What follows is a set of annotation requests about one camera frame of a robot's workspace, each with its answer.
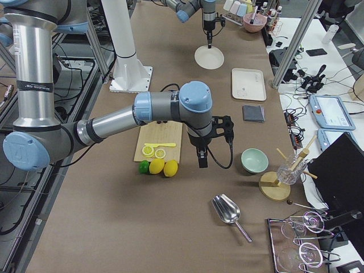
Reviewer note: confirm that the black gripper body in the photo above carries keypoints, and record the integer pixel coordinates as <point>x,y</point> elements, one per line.
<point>209,26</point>
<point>199,140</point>

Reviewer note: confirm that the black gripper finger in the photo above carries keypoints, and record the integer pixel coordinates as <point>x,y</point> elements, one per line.
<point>202,158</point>

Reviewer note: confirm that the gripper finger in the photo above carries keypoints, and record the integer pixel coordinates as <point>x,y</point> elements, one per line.
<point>209,37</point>

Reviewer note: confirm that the cream round plate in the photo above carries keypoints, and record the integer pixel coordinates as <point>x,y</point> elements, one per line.
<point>209,58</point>

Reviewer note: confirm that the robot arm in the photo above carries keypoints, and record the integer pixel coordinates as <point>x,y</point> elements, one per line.
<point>38,138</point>
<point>186,9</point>

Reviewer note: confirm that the cream rabbit tray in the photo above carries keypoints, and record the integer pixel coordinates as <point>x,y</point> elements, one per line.
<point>248,84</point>

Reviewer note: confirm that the black framed wooden tray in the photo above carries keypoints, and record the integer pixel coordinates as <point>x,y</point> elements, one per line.
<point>294,255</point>

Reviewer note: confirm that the clear glass on tray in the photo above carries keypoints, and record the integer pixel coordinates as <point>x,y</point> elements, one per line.
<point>307,226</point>

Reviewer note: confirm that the pastel cup rack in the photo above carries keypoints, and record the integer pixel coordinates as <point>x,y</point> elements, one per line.
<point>236,10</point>

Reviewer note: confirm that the bamboo cutting board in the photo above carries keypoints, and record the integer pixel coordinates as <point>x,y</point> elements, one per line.
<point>170,132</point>

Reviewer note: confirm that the far whole lemon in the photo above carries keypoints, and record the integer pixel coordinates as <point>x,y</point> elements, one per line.
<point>170,168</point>

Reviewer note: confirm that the whole lemon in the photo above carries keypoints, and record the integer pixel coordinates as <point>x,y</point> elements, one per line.
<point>170,168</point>
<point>156,166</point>

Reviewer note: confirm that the lower lemon slice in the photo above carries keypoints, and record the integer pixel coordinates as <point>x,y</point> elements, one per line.
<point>160,153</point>

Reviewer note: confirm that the lemon slice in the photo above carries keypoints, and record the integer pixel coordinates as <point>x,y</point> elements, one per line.
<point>148,151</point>
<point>160,153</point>

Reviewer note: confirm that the pink bowl with ice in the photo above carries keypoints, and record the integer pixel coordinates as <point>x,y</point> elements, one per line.
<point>257,25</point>

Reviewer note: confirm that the yellow plastic knife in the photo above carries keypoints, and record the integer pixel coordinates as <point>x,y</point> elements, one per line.
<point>155,145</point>

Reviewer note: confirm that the near whole lemon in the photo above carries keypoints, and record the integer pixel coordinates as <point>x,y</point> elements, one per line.
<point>156,166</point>

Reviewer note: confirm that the mint green bowl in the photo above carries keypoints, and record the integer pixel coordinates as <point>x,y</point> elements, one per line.
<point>254,160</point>

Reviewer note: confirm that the upper lemon slice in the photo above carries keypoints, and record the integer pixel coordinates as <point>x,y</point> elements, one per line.
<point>148,151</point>

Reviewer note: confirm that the grey folded cloth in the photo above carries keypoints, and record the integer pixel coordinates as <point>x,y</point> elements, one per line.
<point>253,113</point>

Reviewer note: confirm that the green lime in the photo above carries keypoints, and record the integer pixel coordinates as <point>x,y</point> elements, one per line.
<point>143,167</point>

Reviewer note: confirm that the steel ice scoop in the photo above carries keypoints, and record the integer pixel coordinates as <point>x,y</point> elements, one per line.
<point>229,212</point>

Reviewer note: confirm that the wooden cup rack stand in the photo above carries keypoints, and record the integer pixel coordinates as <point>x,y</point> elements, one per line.
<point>272,188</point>

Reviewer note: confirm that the crystal glass on rack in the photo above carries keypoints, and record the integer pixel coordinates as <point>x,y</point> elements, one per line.
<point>289,172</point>

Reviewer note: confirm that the black smartphone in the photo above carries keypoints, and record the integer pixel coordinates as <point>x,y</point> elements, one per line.
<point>316,52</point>

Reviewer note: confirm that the white bottle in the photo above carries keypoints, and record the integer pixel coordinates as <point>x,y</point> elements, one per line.
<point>332,30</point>

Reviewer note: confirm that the blue teach pendant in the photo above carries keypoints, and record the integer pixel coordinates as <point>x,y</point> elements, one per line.
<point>327,136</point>
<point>330,112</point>

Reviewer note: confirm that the black monitor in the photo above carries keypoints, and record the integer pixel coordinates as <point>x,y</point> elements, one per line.
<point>339,171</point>

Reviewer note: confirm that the black handled muddler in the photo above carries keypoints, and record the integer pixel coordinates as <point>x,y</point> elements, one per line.
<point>253,15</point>

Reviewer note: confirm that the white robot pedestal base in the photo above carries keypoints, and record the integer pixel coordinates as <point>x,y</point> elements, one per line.
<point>129,74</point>

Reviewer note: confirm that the aluminium frame post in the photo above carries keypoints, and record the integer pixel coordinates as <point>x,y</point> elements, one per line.
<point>302,27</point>

